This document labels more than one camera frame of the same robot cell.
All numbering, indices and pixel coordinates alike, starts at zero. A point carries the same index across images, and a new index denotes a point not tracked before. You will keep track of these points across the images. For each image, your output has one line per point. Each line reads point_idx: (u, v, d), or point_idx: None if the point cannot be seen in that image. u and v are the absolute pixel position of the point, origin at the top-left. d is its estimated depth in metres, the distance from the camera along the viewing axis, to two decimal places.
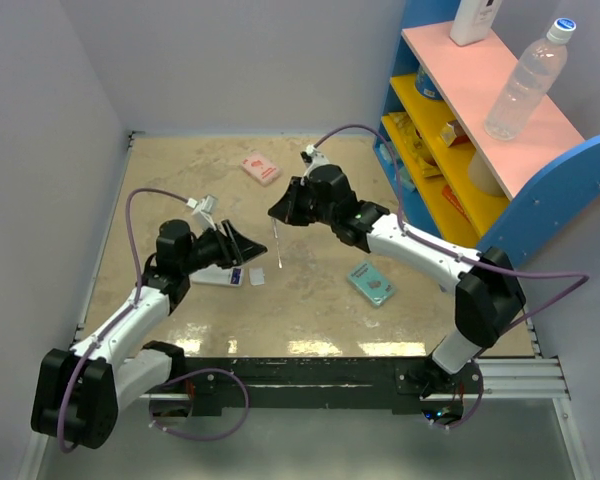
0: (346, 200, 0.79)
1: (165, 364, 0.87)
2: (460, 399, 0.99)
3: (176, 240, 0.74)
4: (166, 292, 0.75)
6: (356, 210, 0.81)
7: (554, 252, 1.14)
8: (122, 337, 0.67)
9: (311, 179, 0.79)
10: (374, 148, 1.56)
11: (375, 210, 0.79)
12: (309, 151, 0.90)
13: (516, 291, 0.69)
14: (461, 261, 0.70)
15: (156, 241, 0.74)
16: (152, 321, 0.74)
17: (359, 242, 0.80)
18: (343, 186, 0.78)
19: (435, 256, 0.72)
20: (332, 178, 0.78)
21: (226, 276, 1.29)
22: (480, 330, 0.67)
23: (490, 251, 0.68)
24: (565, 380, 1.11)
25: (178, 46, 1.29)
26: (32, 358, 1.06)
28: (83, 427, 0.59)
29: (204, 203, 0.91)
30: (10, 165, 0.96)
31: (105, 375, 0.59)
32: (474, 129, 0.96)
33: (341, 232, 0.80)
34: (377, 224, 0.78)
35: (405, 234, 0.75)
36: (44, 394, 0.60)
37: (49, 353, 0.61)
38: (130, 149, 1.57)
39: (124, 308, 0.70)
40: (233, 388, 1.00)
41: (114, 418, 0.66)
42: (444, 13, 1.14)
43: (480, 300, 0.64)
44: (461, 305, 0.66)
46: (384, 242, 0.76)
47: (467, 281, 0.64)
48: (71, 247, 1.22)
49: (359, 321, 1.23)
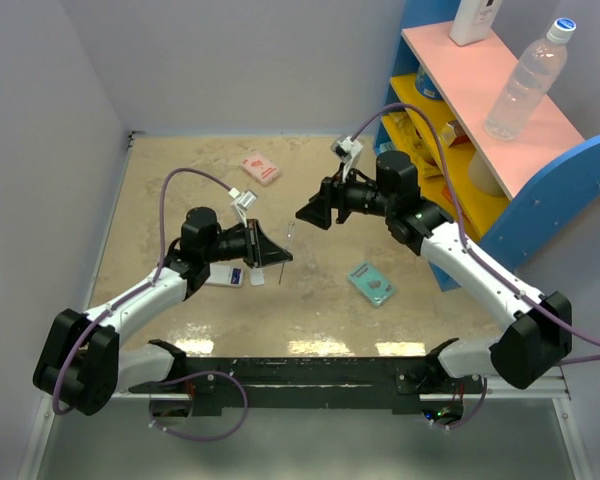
0: (409, 194, 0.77)
1: (166, 361, 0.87)
2: (459, 399, 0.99)
3: (202, 228, 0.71)
4: (184, 279, 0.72)
6: (416, 208, 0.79)
7: (555, 253, 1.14)
8: (134, 309, 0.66)
9: (380, 162, 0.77)
10: (375, 148, 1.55)
11: (437, 212, 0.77)
12: (345, 144, 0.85)
13: (565, 341, 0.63)
14: (521, 298, 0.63)
15: (181, 227, 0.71)
16: (166, 301, 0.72)
17: (412, 241, 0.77)
18: (412, 180, 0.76)
19: (492, 285, 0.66)
20: (403, 167, 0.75)
21: (226, 276, 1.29)
22: (518, 371, 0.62)
23: (554, 295, 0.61)
24: (565, 380, 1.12)
25: (179, 47, 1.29)
26: (32, 357, 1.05)
28: (79, 392, 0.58)
29: (243, 196, 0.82)
30: (10, 165, 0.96)
31: (111, 342, 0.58)
32: (474, 129, 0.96)
33: (396, 227, 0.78)
34: (438, 229, 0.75)
35: (467, 251, 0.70)
36: (49, 351, 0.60)
37: (62, 312, 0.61)
38: (130, 149, 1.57)
39: (141, 284, 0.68)
40: (233, 390, 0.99)
41: (111, 389, 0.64)
42: (444, 13, 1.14)
43: (528, 345, 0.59)
44: (507, 342, 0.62)
46: (440, 252, 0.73)
47: (520, 322, 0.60)
48: (71, 247, 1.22)
49: (360, 321, 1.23)
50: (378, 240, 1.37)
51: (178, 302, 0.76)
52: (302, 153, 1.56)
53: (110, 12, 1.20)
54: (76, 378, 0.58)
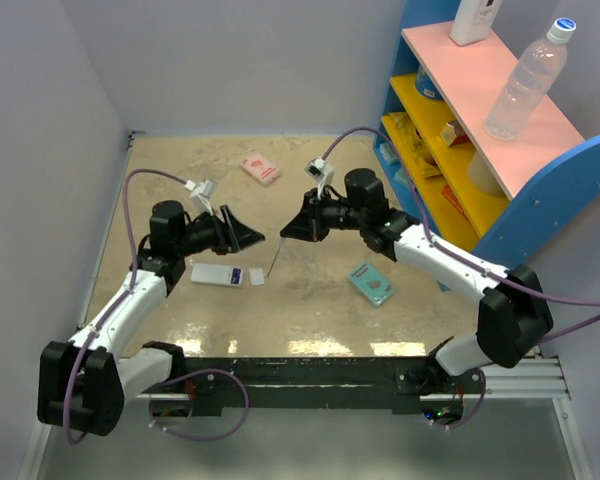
0: (377, 206, 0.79)
1: (166, 361, 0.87)
2: (459, 399, 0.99)
3: (167, 220, 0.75)
4: (162, 277, 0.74)
6: (387, 217, 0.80)
7: (554, 253, 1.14)
8: (121, 323, 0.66)
9: (346, 181, 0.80)
10: (375, 148, 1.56)
11: (406, 220, 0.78)
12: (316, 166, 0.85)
13: (542, 312, 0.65)
14: (488, 276, 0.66)
15: (150, 221, 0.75)
16: (149, 304, 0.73)
17: (386, 249, 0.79)
18: (379, 192, 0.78)
19: (460, 270, 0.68)
20: (368, 183, 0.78)
21: (226, 276, 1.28)
22: (502, 348, 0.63)
23: (520, 268, 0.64)
24: (565, 380, 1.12)
25: (179, 46, 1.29)
26: (31, 357, 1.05)
28: (91, 415, 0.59)
29: (202, 185, 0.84)
30: (10, 165, 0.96)
31: (108, 363, 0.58)
32: (474, 129, 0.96)
33: (370, 238, 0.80)
34: (406, 232, 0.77)
35: (433, 245, 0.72)
36: (45, 388, 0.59)
37: (46, 347, 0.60)
38: (130, 149, 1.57)
39: (120, 295, 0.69)
40: (233, 389, 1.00)
41: (121, 403, 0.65)
42: (444, 13, 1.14)
43: (504, 318, 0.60)
44: (484, 320, 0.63)
46: (411, 252, 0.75)
47: (492, 297, 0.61)
48: (71, 248, 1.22)
49: (359, 321, 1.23)
50: None
51: (162, 300, 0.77)
52: (301, 153, 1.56)
53: (110, 12, 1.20)
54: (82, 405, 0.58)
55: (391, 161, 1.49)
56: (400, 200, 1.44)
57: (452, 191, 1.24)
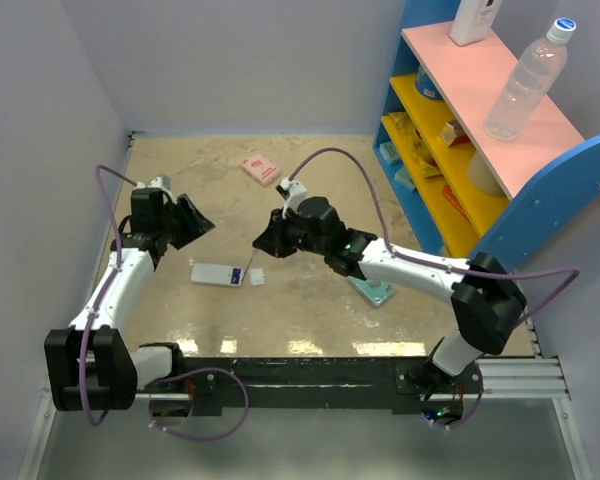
0: (335, 230, 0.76)
1: (166, 355, 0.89)
2: (460, 399, 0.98)
3: (150, 193, 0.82)
4: (146, 250, 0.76)
6: (345, 239, 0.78)
7: (555, 254, 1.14)
8: (117, 301, 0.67)
9: (301, 213, 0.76)
10: (375, 148, 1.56)
11: (365, 238, 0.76)
12: (283, 185, 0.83)
13: (514, 292, 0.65)
14: (453, 272, 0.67)
15: (132, 199, 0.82)
16: (139, 280, 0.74)
17: (353, 271, 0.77)
18: (334, 217, 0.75)
19: (425, 271, 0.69)
20: (322, 211, 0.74)
21: (226, 276, 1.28)
22: (485, 339, 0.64)
23: (480, 257, 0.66)
24: (565, 380, 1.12)
25: (178, 47, 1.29)
26: (31, 357, 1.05)
28: (110, 393, 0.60)
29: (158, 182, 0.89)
30: (10, 165, 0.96)
31: (115, 339, 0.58)
32: (474, 129, 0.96)
33: (335, 264, 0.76)
34: (366, 249, 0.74)
35: (395, 255, 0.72)
36: (57, 375, 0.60)
37: (49, 335, 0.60)
38: (130, 149, 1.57)
39: (109, 274, 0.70)
40: (233, 388, 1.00)
41: (136, 378, 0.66)
42: (444, 13, 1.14)
43: (478, 309, 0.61)
44: (461, 318, 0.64)
46: (376, 267, 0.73)
47: (461, 291, 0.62)
48: (71, 248, 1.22)
49: (359, 321, 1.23)
50: None
51: (151, 274, 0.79)
52: (301, 153, 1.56)
53: (110, 12, 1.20)
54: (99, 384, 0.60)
55: (391, 161, 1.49)
56: (400, 200, 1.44)
57: (452, 191, 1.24)
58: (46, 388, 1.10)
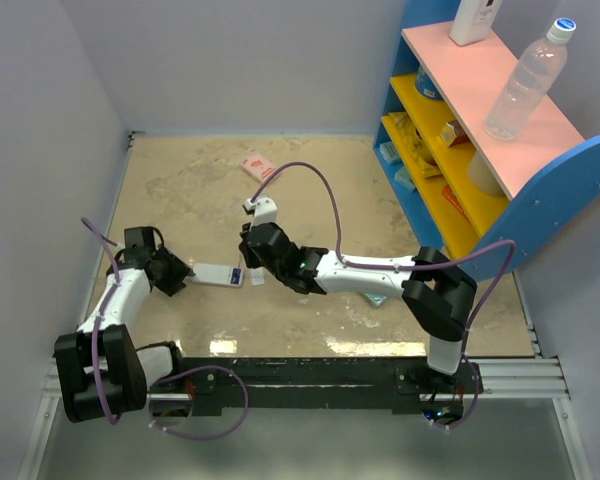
0: (289, 253, 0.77)
1: (167, 352, 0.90)
2: (460, 399, 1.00)
3: (142, 229, 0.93)
4: (141, 268, 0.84)
6: (299, 258, 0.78)
7: (555, 254, 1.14)
8: (121, 306, 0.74)
9: (249, 242, 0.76)
10: (375, 148, 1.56)
11: (317, 255, 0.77)
12: (248, 205, 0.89)
13: (462, 277, 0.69)
14: (401, 271, 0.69)
15: (125, 233, 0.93)
16: (137, 294, 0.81)
17: (313, 287, 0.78)
18: (283, 241, 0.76)
19: (376, 275, 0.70)
20: (270, 237, 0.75)
21: (226, 276, 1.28)
22: (445, 328, 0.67)
23: (424, 251, 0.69)
24: (565, 380, 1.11)
25: (178, 47, 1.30)
26: (32, 358, 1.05)
28: (123, 392, 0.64)
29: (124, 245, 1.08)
30: (10, 166, 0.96)
31: (124, 333, 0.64)
32: (474, 129, 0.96)
33: (293, 284, 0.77)
34: (320, 265, 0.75)
35: (346, 265, 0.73)
36: (71, 380, 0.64)
37: (58, 342, 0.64)
38: (130, 149, 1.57)
39: (109, 289, 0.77)
40: (234, 389, 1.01)
41: (143, 377, 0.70)
42: (444, 13, 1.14)
43: (431, 302, 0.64)
44: (420, 314, 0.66)
46: (330, 279, 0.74)
47: (411, 288, 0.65)
48: (71, 247, 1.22)
49: (359, 321, 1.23)
50: (379, 240, 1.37)
51: (147, 294, 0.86)
52: (301, 153, 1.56)
53: (109, 12, 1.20)
54: (112, 386, 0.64)
55: (391, 161, 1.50)
56: (400, 200, 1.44)
57: (452, 191, 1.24)
58: (45, 388, 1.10)
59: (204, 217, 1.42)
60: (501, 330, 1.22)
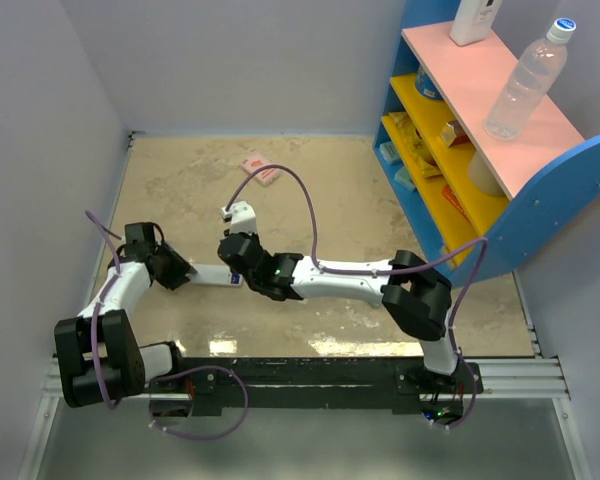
0: (260, 262, 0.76)
1: (165, 352, 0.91)
2: (460, 399, 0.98)
3: (142, 225, 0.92)
4: (142, 263, 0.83)
6: (272, 265, 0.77)
7: (555, 254, 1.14)
8: (121, 295, 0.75)
9: (219, 253, 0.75)
10: (375, 148, 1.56)
11: (290, 260, 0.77)
12: (224, 214, 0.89)
13: (437, 278, 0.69)
14: (378, 275, 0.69)
15: (126, 230, 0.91)
16: (139, 286, 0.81)
17: (290, 293, 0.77)
18: (254, 250, 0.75)
19: (354, 280, 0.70)
20: (240, 246, 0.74)
21: (226, 276, 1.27)
22: (425, 329, 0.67)
23: (399, 256, 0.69)
24: (565, 380, 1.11)
25: (178, 47, 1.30)
26: (32, 358, 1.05)
28: (122, 378, 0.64)
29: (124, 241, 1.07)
30: (10, 166, 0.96)
31: (122, 317, 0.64)
32: (474, 129, 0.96)
33: (269, 292, 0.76)
34: (295, 271, 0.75)
35: (323, 271, 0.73)
36: (69, 366, 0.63)
37: (57, 327, 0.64)
38: (130, 149, 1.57)
39: (110, 279, 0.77)
40: (234, 388, 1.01)
41: (142, 365, 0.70)
42: (444, 13, 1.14)
43: (410, 305, 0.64)
44: (400, 317, 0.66)
46: (307, 286, 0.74)
47: (390, 293, 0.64)
48: (71, 247, 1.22)
49: (359, 321, 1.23)
50: (378, 240, 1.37)
51: (148, 288, 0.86)
52: (302, 153, 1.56)
53: (109, 12, 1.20)
54: (111, 371, 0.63)
55: (391, 161, 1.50)
56: (400, 200, 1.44)
57: (452, 191, 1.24)
58: (45, 388, 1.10)
59: (204, 217, 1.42)
60: (501, 331, 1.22)
